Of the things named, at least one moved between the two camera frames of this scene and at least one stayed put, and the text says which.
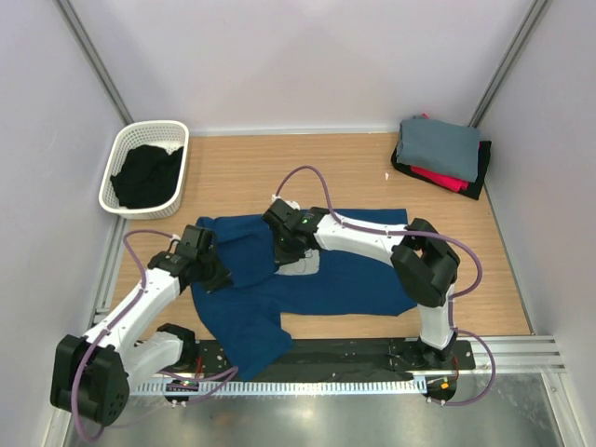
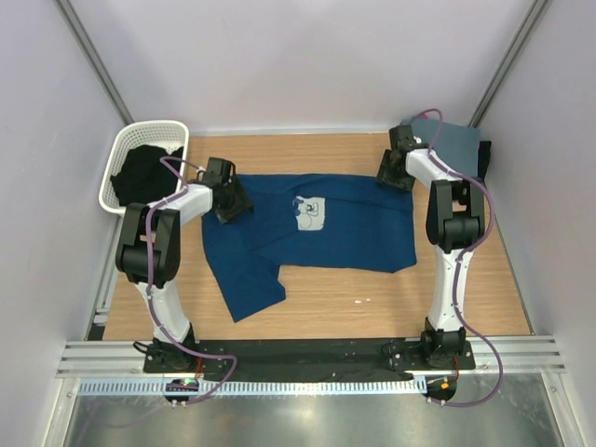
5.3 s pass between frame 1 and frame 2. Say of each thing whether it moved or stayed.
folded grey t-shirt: stayed
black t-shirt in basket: stayed
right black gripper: moved
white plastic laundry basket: stayed
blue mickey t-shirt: moved
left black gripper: moved
